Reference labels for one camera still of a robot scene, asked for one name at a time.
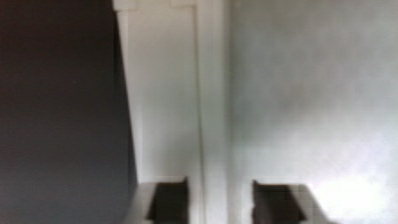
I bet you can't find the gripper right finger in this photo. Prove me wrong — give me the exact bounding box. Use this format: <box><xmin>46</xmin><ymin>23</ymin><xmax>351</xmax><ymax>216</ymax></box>
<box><xmin>252</xmin><ymin>181</ymin><xmax>307</xmax><ymax>224</ymax></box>

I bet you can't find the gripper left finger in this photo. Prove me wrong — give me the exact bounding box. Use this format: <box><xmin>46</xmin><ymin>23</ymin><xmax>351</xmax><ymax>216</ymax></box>
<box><xmin>145</xmin><ymin>179</ymin><xmax>190</xmax><ymax>224</ymax></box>

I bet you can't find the white desk top tray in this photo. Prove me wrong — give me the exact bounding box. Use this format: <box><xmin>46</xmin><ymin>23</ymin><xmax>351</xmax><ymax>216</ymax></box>
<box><xmin>112</xmin><ymin>0</ymin><xmax>398</xmax><ymax>224</ymax></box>

